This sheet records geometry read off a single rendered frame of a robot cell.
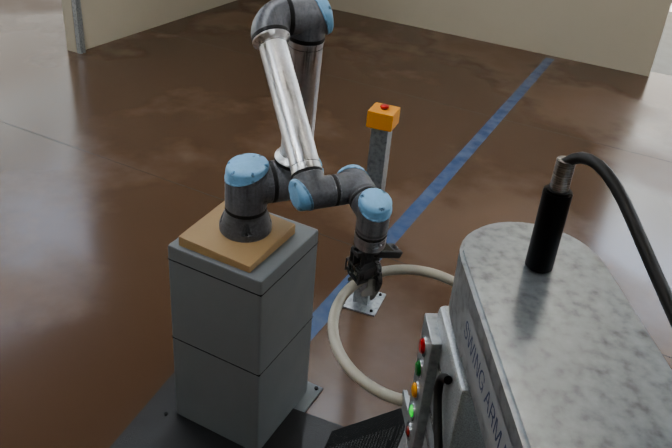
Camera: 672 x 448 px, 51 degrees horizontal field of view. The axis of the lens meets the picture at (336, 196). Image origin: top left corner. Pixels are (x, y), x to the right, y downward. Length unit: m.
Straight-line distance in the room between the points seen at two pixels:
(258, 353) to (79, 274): 1.60
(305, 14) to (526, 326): 1.42
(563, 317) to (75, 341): 2.81
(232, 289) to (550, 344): 1.67
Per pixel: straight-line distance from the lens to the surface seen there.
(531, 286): 1.02
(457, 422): 1.11
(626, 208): 0.91
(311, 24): 2.17
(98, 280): 3.88
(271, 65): 2.06
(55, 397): 3.28
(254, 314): 2.47
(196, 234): 2.54
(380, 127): 3.13
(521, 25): 8.12
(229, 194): 2.44
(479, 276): 1.02
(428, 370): 1.20
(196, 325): 2.69
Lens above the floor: 2.27
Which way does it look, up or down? 30 degrees down
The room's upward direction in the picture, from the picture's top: 5 degrees clockwise
